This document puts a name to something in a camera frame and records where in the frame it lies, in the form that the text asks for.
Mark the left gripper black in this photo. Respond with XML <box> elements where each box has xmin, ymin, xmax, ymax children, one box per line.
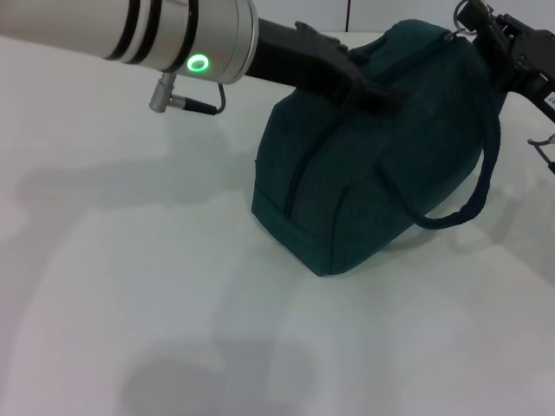
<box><xmin>245</xmin><ymin>16</ymin><xmax>408</xmax><ymax>119</ymax></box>

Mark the dark teal fabric lunch bag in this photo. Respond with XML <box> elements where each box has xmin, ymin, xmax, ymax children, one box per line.
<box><xmin>251</xmin><ymin>19</ymin><xmax>506</xmax><ymax>278</ymax></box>

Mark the right gripper cable with plug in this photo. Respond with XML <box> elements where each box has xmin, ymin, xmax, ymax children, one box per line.
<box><xmin>526</xmin><ymin>133</ymin><xmax>555</xmax><ymax>175</ymax></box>

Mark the left gripper cable with plug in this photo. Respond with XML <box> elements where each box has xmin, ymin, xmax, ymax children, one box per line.
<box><xmin>148</xmin><ymin>71</ymin><xmax>227</xmax><ymax>118</ymax></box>

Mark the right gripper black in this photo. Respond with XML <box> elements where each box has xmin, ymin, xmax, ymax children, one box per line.
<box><xmin>454</xmin><ymin>0</ymin><xmax>555</xmax><ymax>127</ymax></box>

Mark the gripper cable with plug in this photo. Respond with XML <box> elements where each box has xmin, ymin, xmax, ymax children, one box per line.
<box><xmin>148</xmin><ymin>71</ymin><xmax>227</xmax><ymax>118</ymax></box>
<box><xmin>526</xmin><ymin>133</ymin><xmax>555</xmax><ymax>175</ymax></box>

